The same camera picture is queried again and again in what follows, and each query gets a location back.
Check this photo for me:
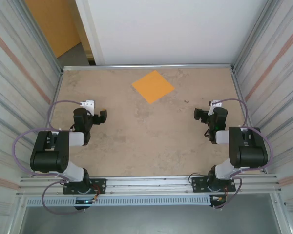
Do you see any orange wooden door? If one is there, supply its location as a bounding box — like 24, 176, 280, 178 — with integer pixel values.
24, 0, 82, 59

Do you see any white door frame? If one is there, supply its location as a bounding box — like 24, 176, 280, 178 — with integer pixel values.
74, 0, 105, 66

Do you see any grey metal sheet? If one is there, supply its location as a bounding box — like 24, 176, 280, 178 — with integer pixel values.
19, 206, 283, 234

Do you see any grey slotted cable duct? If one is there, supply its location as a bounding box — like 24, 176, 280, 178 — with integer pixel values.
26, 196, 212, 207

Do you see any aluminium frame cross bar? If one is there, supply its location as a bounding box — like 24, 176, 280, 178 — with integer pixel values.
62, 63, 235, 72

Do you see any orange paper sheet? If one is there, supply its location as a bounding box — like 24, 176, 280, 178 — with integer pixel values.
131, 70, 175, 105

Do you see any striped cloth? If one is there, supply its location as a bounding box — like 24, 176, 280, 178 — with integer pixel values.
0, 0, 64, 234

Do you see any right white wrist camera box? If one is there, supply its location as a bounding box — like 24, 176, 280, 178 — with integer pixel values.
208, 100, 222, 116

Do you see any long aluminium mounting rail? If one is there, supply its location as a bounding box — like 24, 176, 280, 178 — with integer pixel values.
18, 174, 283, 195

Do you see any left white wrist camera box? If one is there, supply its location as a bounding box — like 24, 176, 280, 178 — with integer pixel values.
80, 99, 96, 115

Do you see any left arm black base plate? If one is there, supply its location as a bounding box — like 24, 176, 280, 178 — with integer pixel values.
63, 178, 107, 195

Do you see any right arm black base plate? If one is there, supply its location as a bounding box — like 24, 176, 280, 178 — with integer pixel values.
191, 176, 236, 193

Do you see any black control board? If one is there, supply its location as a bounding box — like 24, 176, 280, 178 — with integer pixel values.
74, 198, 98, 211
209, 195, 227, 210

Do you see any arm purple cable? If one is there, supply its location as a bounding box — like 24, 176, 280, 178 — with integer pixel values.
12, 99, 86, 215
211, 98, 274, 210

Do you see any aluminium frame side bar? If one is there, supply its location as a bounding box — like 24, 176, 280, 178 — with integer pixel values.
34, 69, 64, 177
230, 68, 267, 174

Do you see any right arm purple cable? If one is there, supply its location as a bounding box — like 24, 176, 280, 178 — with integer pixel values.
211, 98, 274, 210

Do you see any corrugated metal side panel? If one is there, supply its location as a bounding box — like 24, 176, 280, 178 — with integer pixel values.
233, 0, 293, 234

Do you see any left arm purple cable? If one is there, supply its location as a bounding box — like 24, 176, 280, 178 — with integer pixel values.
12, 99, 86, 215

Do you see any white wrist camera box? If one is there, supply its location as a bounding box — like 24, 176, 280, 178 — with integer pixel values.
208, 100, 222, 116
80, 99, 96, 115

